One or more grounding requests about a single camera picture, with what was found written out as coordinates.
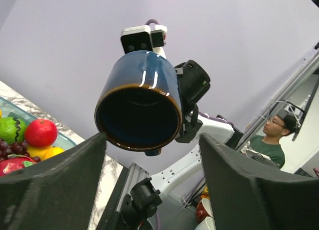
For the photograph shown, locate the red grape bunch in container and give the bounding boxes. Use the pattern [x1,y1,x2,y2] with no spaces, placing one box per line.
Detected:
[0,138,41,162]

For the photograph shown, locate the dark blue mug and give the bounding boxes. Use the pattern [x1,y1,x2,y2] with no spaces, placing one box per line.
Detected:
[95,51,182,152]

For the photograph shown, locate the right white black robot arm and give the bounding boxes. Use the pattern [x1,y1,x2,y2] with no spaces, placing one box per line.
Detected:
[113,60,243,230]

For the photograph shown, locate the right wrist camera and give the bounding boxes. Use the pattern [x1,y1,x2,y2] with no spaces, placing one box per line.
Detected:
[120,24,167,58]

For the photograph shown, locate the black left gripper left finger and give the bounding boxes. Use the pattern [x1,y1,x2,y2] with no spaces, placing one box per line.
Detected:
[0,133,107,230]

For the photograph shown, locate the aluminium frame rail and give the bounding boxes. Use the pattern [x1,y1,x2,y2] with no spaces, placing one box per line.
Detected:
[96,163,153,230]

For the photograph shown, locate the person in green shirt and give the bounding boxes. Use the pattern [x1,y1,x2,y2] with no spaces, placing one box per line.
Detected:
[249,114,297,169]

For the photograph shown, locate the red dragon fruit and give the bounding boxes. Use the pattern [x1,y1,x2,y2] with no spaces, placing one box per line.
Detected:
[0,154,36,176]

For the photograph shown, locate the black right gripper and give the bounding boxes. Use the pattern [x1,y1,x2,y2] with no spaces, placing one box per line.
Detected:
[174,60,210,143]

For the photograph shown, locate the yellow mango fruit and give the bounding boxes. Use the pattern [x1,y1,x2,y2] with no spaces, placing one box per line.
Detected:
[27,146,64,161]

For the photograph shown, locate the green striped melon fruit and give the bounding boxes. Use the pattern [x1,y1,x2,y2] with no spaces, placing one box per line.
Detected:
[0,116,27,144]

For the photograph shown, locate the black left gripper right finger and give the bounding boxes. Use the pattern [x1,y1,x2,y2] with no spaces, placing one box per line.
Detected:
[199,134,319,230]

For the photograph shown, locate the teal transparent fruit container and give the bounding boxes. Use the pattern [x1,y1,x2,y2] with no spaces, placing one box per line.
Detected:
[0,95,77,151]

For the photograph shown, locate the red apple fruit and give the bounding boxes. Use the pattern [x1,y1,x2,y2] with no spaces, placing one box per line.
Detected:
[24,119,58,148]

